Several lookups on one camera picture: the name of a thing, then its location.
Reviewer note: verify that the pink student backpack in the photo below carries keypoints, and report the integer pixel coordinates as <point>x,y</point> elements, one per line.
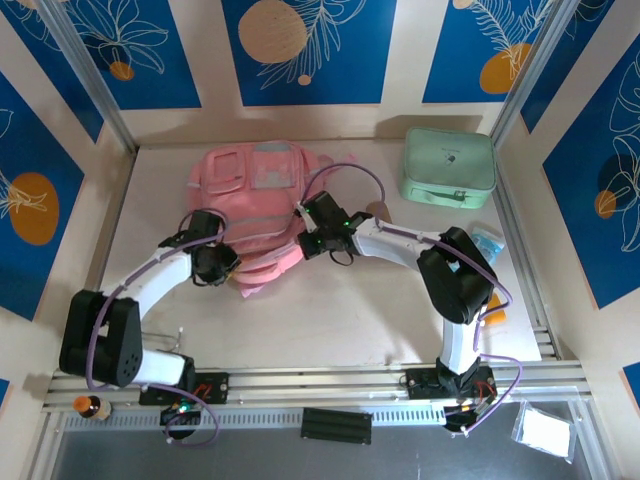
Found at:
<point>240,200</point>

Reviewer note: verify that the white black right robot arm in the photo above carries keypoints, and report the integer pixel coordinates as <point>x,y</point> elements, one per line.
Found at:
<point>460,280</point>

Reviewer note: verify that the clear bag with white card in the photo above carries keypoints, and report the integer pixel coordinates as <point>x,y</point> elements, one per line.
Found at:
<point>545,432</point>

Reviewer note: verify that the small cyan plastic item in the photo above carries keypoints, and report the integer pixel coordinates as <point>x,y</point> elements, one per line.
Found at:
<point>452,266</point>

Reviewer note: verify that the mint green zip case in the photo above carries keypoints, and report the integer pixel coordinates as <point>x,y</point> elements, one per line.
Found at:
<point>445,160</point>

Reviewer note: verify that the slotted metal strip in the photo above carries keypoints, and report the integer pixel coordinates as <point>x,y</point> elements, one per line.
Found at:
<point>250,417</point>

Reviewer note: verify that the light blue tissue packet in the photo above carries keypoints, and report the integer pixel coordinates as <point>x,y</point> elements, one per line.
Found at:
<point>487,245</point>

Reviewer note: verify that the orange tape roll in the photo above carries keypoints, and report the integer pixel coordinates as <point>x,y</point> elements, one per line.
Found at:
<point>497,305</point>

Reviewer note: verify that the brown bottle with orange cap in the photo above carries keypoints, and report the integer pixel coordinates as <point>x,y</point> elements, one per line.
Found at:
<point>92,407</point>

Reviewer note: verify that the black ribbed block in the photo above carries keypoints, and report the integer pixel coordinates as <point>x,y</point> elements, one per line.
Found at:
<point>336,425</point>

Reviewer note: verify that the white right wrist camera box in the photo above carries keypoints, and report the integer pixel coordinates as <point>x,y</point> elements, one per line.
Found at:
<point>302,215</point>

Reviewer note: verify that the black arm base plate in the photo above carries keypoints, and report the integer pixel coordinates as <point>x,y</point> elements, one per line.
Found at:
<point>215,387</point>
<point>420,385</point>

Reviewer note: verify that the aluminium mounting rail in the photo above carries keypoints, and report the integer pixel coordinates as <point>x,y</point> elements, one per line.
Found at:
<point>310,382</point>

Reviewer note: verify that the blue floral wall poster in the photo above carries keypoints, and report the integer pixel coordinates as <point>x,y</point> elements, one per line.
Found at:
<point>165,60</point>
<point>20,150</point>
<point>560,75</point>
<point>350,75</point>
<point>450,50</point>
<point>575,225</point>
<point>45,70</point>

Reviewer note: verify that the aluminium side rail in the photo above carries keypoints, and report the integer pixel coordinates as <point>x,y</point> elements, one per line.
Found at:
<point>530,300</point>

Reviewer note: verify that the aluminium frame post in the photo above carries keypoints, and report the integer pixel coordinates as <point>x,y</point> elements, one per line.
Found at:
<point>525,70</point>
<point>95,80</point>

